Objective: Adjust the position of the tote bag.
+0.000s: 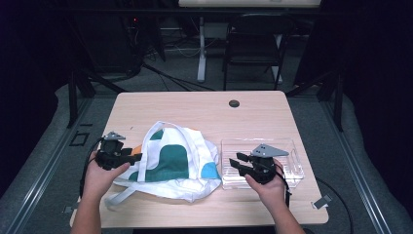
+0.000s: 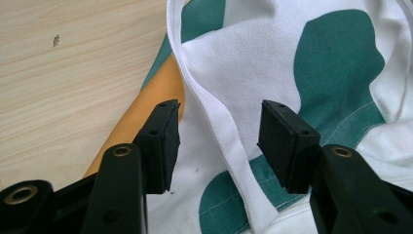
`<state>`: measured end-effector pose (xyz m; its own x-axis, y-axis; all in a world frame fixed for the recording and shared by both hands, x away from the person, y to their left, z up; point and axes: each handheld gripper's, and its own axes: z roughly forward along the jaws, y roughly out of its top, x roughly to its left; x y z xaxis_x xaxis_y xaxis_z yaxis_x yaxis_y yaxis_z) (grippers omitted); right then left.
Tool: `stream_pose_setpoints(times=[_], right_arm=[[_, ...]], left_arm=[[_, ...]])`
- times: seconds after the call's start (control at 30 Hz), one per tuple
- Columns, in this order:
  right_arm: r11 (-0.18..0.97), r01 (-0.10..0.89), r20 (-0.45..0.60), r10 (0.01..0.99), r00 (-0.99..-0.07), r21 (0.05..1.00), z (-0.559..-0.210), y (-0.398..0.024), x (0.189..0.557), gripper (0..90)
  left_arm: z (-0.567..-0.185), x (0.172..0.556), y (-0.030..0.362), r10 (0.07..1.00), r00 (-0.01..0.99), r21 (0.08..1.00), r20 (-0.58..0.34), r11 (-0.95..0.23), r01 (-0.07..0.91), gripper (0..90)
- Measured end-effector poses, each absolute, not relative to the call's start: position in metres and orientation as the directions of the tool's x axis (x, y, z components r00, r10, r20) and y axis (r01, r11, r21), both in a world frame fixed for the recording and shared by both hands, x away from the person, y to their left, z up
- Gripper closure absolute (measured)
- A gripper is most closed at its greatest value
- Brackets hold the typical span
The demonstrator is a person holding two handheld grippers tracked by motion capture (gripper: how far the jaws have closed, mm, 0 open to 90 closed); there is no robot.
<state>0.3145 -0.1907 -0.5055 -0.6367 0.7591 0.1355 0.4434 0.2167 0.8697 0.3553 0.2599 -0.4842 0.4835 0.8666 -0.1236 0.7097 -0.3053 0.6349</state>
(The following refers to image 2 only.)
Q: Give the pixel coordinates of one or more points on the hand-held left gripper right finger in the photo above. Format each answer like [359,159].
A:
[289,146]

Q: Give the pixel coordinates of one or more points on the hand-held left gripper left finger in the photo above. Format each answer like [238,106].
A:
[156,146]

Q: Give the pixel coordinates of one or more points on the white green orange tote bag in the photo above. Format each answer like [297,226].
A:
[243,65]

